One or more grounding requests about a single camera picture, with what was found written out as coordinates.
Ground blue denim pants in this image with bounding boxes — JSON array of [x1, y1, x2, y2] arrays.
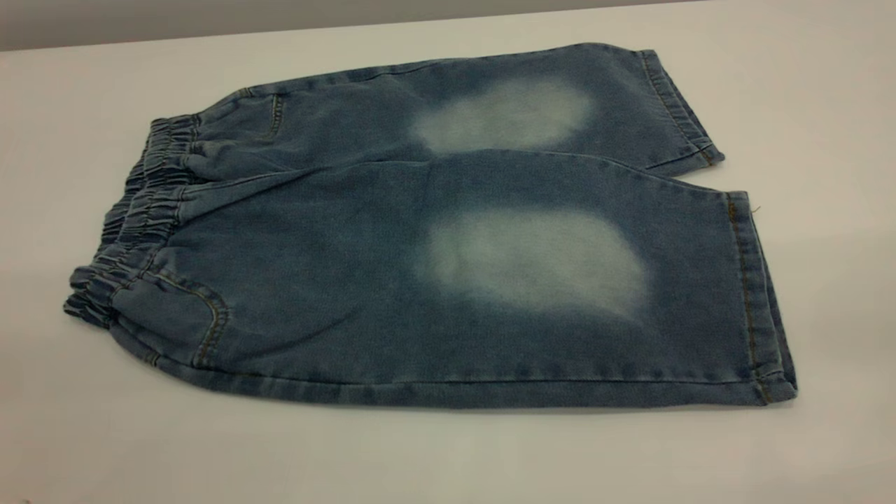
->
[[63, 42, 799, 410]]

